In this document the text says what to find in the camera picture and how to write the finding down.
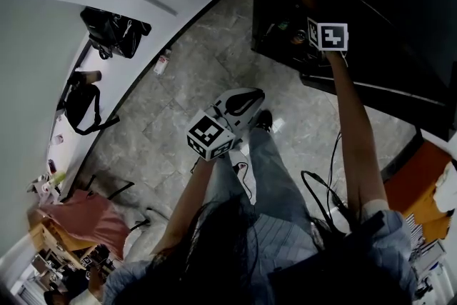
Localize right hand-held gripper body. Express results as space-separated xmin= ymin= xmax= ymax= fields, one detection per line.
xmin=306 ymin=16 xmax=349 ymax=52

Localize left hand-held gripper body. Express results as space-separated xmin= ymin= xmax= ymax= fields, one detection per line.
xmin=186 ymin=98 xmax=258 ymax=161

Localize black mini fridge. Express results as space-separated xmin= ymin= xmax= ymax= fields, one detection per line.
xmin=251 ymin=0 xmax=457 ymax=143

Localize person's right forearm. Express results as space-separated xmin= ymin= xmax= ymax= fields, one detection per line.
xmin=322 ymin=49 xmax=391 ymax=223

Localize person's left forearm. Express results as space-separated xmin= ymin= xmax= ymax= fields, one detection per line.
xmin=149 ymin=157 xmax=223 ymax=259

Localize person's dark shoe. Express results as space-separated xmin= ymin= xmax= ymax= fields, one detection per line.
xmin=254 ymin=109 xmax=274 ymax=134

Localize person's light blue jeans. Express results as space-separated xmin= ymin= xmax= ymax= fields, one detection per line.
xmin=204 ymin=126 xmax=312 ymax=226

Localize small white bottle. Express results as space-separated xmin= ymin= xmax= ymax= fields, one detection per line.
xmin=153 ymin=49 xmax=173 ymax=77

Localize black waist bag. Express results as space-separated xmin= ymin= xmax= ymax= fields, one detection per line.
xmin=64 ymin=81 xmax=121 ymax=136

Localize black backpack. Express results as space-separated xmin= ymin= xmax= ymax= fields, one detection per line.
xmin=79 ymin=6 xmax=153 ymax=61

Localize dark tumbler cup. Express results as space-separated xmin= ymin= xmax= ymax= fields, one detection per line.
xmin=72 ymin=70 xmax=103 ymax=86

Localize orange sofa chair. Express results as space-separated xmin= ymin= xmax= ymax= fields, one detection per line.
xmin=383 ymin=140 xmax=453 ymax=241

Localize wooden furniture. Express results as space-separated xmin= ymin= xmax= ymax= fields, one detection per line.
xmin=27 ymin=213 xmax=98 ymax=262

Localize person's blue striped shirt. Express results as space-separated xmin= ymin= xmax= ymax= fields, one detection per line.
xmin=102 ymin=205 xmax=419 ymax=305

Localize white cloth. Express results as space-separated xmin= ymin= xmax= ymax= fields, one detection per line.
xmin=433 ymin=161 xmax=457 ymax=212

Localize black white striped cushion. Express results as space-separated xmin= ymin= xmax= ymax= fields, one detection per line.
xmin=404 ymin=211 xmax=448 ymax=262

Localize black head mount strap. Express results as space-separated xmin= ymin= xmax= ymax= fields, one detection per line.
xmin=347 ymin=211 xmax=387 ymax=239

